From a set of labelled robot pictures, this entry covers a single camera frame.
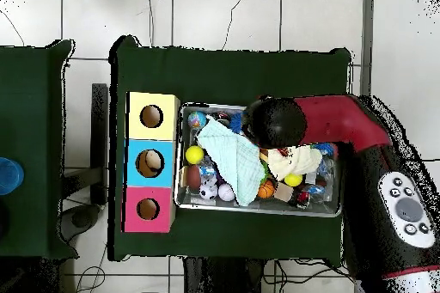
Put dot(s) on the wooden box with three holes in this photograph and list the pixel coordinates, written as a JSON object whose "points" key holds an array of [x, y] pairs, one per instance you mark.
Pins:
{"points": [[153, 133]]}

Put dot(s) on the mini basketball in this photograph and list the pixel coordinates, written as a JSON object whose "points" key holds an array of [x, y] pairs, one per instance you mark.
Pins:
{"points": [[265, 189]]}

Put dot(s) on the brown toy football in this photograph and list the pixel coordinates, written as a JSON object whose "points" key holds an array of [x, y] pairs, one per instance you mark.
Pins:
{"points": [[193, 177]]}

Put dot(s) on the small yellow green ball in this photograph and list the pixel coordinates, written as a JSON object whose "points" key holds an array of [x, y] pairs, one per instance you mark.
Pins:
{"points": [[293, 179]]}

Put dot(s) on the blue spiky rubber ball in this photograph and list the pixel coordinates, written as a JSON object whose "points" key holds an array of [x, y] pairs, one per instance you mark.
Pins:
{"points": [[236, 124]]}

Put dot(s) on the black upright panel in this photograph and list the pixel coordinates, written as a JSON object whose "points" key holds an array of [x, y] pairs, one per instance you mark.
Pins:
{"points": [[99, 135]]}

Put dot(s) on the dark green tablecloth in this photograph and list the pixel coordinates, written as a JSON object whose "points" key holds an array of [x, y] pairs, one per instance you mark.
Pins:
{"points": [[223, 76], [31, 100]]}

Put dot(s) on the globe print ball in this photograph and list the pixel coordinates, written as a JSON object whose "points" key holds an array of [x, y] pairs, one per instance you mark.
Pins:
{"points": [[197, 119]]}

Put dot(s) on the yellow plastic ball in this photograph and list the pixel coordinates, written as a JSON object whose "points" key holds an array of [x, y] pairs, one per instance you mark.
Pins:
{"points": [[194, 155]]}

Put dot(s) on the blue plastic cup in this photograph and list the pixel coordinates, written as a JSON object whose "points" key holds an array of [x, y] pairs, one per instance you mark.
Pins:
{"points": [[10, 176]]}

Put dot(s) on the cream waffle cloth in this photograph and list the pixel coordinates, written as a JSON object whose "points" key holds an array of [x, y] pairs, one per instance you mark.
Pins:
{"points": [[295, 160]]}

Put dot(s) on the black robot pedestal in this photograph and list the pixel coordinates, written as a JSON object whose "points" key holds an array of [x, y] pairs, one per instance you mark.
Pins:
{"points": [[220, 275]]}

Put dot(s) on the shallow metal mesh bin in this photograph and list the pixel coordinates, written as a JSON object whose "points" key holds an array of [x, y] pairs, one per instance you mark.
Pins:
{"points": [[330, 202]]}

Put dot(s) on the mint waffle cloth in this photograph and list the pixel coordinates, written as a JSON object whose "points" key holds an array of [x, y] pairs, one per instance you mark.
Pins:
{"points": [[237, 169]]}

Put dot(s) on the mini soccer ball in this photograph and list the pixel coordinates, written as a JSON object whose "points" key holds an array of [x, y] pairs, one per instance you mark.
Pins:
{"points": [[208, 191]]}

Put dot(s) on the white ball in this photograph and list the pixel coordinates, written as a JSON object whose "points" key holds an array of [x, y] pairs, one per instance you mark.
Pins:
{"points": [[226, 192]]}

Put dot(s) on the grey rounded stand base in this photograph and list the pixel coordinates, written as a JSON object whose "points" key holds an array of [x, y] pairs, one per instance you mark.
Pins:
{"points": [[82, 219]]}

